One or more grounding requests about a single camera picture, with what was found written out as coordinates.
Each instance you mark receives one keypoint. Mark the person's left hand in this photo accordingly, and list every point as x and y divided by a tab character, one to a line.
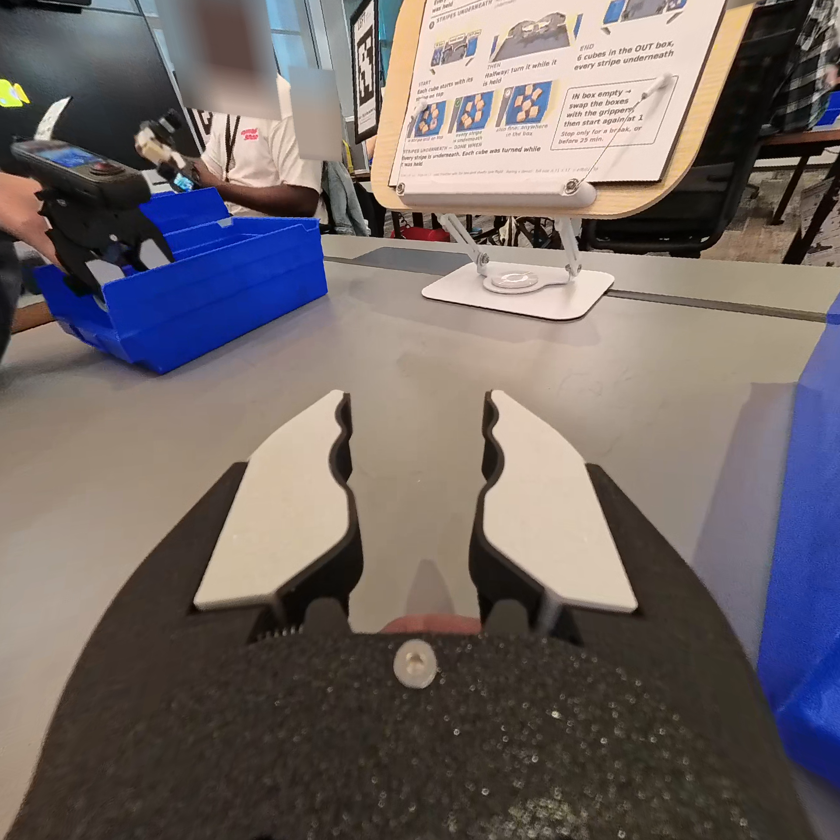
26	210

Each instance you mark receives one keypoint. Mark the large black screen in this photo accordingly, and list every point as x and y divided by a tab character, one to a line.
98	65

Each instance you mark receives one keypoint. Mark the black and white tag poster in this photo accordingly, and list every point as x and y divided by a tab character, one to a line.
366	65
200	128

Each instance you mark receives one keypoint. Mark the blue plastic bin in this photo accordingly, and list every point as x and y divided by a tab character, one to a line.
190	210
216	295
807	525

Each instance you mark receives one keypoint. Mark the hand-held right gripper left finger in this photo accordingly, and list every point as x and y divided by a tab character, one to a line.
282	518

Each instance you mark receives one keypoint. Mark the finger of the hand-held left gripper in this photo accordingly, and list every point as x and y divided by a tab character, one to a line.
105	279
156	254

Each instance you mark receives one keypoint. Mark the person's right hand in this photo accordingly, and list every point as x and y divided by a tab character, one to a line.
430	623

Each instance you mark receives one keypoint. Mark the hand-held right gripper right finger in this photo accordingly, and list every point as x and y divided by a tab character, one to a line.
551	518

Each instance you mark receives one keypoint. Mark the red bag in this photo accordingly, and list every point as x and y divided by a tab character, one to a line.
423	233

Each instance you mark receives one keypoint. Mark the yellow clip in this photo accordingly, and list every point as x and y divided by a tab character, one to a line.
13	94

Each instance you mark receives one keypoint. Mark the wooden edged table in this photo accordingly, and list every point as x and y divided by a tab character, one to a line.
33	316

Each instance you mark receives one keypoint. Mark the grey blue jacket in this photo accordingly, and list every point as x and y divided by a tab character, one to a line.
344	197

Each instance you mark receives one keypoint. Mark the black office chair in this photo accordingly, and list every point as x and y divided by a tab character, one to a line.
741	164

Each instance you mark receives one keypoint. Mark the black white plaid cloth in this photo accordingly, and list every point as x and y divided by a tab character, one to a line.
810	59

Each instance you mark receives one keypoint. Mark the white paper strip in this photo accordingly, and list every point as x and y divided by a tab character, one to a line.
52	118

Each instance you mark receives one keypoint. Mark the grey desk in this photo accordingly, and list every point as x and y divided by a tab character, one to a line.
590	407

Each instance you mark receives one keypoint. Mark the printed instruction sheet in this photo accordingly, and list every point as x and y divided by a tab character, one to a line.
558	85

